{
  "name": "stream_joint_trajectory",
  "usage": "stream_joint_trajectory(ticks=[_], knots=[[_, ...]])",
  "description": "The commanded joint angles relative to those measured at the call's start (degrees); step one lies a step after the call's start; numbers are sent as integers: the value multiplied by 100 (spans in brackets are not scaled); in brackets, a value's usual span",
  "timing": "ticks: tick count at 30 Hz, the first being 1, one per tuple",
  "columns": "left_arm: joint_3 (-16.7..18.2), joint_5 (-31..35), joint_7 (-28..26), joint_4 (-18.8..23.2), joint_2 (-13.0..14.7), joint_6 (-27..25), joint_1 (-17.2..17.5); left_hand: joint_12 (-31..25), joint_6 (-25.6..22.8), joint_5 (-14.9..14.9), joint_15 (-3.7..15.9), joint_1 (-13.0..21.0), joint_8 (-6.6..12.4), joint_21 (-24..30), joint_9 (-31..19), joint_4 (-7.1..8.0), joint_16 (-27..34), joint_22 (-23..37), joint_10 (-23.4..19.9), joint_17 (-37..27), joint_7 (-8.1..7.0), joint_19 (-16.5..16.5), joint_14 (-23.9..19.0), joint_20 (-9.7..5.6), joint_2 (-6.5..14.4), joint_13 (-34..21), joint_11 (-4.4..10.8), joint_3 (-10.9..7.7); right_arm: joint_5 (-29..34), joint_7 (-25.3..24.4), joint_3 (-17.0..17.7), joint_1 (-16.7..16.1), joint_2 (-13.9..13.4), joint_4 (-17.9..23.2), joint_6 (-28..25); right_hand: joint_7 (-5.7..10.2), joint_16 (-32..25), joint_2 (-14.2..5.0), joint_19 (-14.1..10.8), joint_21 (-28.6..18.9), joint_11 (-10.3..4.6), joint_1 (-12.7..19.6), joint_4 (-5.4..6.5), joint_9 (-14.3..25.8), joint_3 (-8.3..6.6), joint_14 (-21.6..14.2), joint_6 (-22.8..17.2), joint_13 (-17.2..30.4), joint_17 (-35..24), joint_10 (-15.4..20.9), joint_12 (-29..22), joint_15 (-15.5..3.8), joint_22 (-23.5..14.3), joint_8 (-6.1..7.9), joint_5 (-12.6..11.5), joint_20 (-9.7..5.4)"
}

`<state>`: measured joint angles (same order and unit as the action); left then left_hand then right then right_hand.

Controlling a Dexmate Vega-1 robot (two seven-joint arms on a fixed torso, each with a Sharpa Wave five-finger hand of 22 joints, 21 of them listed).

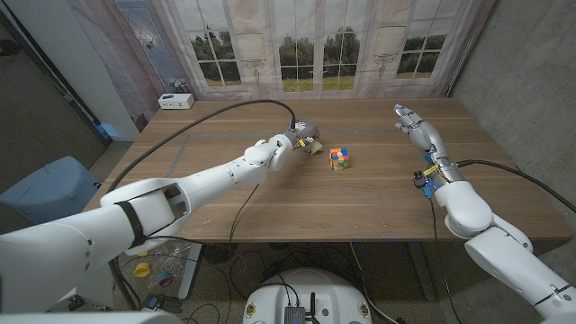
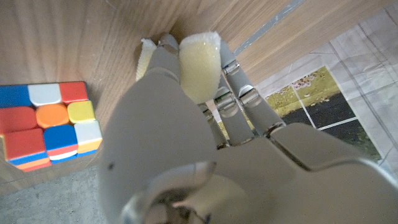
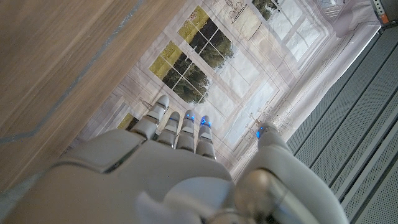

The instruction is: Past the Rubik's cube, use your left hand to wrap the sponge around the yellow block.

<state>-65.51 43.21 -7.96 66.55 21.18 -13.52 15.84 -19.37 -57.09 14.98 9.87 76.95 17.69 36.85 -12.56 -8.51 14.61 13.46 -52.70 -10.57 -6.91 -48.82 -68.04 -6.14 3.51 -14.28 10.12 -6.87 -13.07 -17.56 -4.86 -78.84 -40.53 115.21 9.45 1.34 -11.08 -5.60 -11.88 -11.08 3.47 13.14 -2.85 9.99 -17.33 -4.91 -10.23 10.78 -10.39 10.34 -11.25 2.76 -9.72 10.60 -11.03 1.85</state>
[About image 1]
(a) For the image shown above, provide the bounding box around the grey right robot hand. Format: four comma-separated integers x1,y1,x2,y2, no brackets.
393,103,464,185

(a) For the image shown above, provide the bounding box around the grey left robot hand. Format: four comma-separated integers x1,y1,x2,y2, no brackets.
290,119,323,155

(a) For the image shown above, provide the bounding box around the multicoloured Rubik's cube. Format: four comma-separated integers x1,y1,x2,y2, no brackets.
328,148,351,172

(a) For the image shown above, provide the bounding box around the printed window backdrop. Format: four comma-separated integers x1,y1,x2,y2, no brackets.
67,0,499,131

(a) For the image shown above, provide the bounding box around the white power strip box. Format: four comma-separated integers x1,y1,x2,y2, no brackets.
157,93,195,110

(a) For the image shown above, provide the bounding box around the dark grey table leg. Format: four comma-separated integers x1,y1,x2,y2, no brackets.
407,240,437,302

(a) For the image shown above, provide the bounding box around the black round floor base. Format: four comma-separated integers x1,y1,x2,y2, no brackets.
201,242,239,266

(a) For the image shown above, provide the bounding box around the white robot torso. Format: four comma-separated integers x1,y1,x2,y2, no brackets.
242,268,374,324

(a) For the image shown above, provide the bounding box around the white table leg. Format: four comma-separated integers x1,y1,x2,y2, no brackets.
177,242,203,301

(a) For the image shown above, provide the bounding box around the blue and black floor device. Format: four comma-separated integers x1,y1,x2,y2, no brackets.
139,294,184,314

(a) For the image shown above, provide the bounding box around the blue chair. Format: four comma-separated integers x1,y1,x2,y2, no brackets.
0,156,101,230

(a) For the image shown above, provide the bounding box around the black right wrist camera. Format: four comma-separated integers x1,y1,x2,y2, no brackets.
412,170,436,199

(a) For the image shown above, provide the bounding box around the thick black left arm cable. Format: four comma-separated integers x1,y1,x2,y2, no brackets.
105,98,297,194

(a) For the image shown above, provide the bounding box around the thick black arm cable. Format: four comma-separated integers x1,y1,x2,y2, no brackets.
454,158,576,215
105,98,297,194

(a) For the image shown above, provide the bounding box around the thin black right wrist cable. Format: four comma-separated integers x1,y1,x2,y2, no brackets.
429,197,463,324

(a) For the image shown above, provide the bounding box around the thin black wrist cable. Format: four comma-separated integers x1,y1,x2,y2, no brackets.
227,183,261,271
429,197,463,324

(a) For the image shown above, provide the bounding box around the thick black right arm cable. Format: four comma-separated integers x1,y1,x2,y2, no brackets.
454,158,576,215

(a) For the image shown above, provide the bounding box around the thin black left wrist cable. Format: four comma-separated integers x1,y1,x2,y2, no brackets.
227,183,261,271

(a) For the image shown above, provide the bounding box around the white floor cable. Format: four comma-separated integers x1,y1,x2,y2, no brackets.
349,241,400,324

